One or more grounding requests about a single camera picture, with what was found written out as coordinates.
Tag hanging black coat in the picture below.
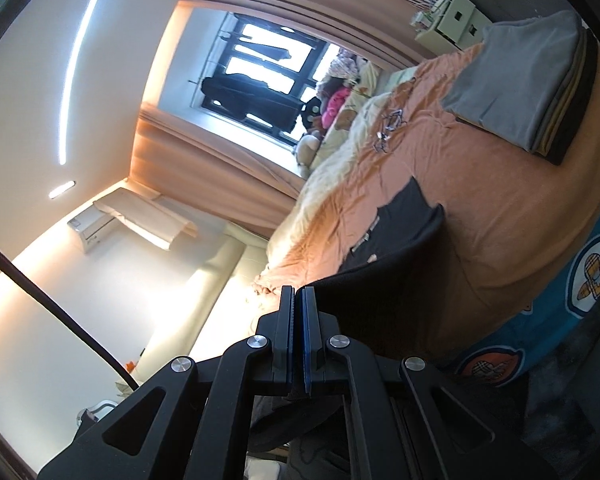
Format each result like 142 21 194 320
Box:
200 75 306 132

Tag cream plush bear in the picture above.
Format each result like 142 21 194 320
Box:
294 130 326 178

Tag ceiling light strip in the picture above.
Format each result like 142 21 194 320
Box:
59 0 119 166

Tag olive folded shirt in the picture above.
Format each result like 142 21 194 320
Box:
532 29 593 157

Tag tangled cables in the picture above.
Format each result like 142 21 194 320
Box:
372 110 406 153

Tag stack of folded clothes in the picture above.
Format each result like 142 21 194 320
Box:
442 10 583 151

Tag cream duvet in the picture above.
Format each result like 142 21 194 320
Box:
295 67 416 221

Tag pink plush toy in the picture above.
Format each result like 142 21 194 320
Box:
322 87 353 126

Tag cream padded headboard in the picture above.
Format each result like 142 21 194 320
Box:
135 220 273 391

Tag black bear print t-shirt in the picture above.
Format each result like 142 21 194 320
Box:
307 177 446 361

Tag hanging white cloth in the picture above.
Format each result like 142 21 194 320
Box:
92 187 199 252

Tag pink curtain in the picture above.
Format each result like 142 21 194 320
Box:
180 0 431 72
127 102 306 241

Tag orange blanket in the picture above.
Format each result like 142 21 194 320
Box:
260 42 600 376

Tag black round plush toy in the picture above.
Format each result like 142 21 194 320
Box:
297 97 323 128

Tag hanging dark garment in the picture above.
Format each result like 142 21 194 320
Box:
240 35 293 63

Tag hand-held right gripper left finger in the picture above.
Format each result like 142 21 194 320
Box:
37 285 297 480

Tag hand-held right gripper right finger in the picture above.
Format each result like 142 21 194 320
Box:
300 286 536 480

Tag cream nightstand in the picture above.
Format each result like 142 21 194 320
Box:
415 0 492 52

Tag black framed window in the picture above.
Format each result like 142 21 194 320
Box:
190 10 331 136

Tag white air conditioner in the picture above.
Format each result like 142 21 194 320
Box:
67 210 117 254

